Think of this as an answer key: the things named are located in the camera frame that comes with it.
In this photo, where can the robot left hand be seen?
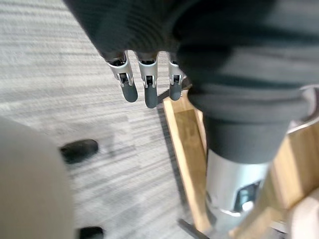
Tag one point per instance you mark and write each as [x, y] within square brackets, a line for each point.
[224, 62]

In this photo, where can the wooden shoe rack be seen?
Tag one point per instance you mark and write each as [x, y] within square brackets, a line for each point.
[185, 142]

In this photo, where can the light grey slipper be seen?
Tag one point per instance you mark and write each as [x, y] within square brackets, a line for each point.
[312, 99]

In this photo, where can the robot dark foot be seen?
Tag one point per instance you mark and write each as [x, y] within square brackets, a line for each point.
[78, 150]
[91, 233]

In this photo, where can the beige slipper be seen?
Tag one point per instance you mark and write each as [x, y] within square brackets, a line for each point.
[307, 219]

